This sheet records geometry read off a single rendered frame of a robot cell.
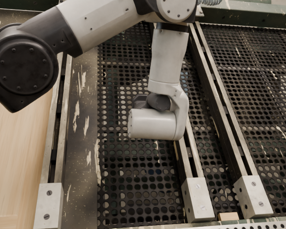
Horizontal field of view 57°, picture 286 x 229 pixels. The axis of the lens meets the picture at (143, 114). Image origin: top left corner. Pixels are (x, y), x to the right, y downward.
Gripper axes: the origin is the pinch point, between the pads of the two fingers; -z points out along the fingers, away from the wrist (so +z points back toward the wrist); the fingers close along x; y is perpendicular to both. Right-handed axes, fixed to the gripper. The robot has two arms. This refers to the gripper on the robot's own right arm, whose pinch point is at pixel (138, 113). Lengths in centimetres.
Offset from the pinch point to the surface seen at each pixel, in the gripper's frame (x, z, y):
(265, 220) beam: -31, 13, -38
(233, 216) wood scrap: -31.4, 8.5, -29.8
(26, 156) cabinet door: -15.5, -8.8, 35.1
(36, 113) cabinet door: -2.6, -20.8, 34.1
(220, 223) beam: -31.1, 12.5, -23.2
